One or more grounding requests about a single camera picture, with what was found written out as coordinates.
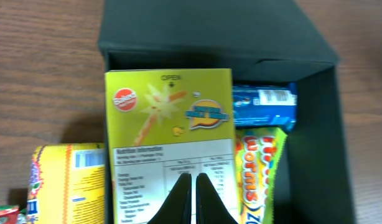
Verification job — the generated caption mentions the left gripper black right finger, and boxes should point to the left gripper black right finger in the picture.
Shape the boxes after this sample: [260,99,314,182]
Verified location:
[196,173,237,224]

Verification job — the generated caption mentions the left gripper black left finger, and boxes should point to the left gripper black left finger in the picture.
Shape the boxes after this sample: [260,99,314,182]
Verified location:
[148,173,192,224]

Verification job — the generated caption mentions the gummy worms candy bag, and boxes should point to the gummy worms candy bag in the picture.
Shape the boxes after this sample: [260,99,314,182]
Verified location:
[235,127,287,224]

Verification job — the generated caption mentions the yellow green snack packet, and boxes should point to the yellow green snack packet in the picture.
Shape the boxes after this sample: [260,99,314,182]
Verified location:
[105,68,238,223]

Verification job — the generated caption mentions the yellow mentos candy tube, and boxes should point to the yellow mentos candy tube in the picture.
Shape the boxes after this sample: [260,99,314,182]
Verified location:
[26,142,105,224]

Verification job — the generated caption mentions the blue cookie package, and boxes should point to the blue cookie package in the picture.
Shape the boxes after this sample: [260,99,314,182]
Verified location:
[232,83,297,132]

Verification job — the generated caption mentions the kitkat chocolate bar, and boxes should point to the kitkat chocolate bar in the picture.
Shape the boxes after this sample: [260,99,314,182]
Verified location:
[0,205,27,224]

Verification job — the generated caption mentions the dark green gift box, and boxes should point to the dark green gift box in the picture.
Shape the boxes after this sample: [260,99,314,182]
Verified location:
[98,0,355,223]

